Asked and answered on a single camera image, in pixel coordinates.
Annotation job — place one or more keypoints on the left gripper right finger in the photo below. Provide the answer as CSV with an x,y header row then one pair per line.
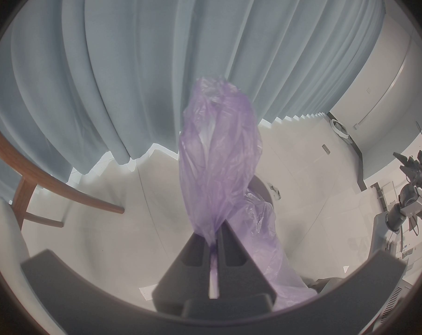
x,y
246,284

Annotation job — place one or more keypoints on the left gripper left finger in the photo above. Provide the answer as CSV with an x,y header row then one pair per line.
x,y
176,288

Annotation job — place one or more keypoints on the white trash bin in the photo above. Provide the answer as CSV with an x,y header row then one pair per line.
x,y
261,187

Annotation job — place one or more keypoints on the purple plastic bag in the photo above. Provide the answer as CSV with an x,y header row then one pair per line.
x,y
218,145

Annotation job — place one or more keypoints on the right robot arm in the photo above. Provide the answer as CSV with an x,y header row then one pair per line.
x,y
396,218

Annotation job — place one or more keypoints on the crumpled white paper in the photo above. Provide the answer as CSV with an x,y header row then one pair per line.
x,y
275,191

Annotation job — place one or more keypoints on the wooden chair with white cushion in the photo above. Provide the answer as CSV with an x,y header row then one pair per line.
x,y
75,194

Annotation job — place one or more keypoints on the pale blue curtain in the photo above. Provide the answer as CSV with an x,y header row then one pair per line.
x,y
144,65

